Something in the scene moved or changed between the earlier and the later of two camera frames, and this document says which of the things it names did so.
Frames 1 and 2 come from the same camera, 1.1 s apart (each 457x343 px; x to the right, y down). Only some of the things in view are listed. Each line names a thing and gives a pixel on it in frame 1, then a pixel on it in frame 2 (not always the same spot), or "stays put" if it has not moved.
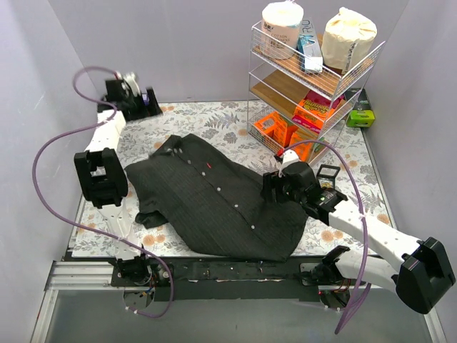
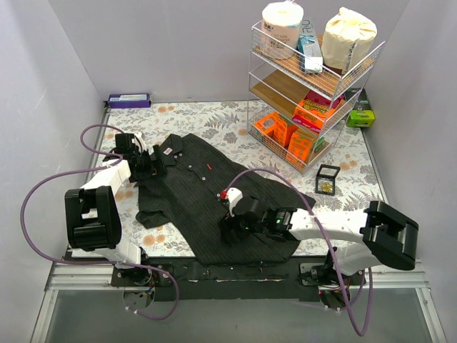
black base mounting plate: x=253 y=279 stays put
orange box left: x=275 y=126 stays put
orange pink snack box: x=311 y=111 stays put
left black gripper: x=141 y=106 to x=154 y=163
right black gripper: x=270 y=186 to x=228 y=226
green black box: x=362 y=115 stays put
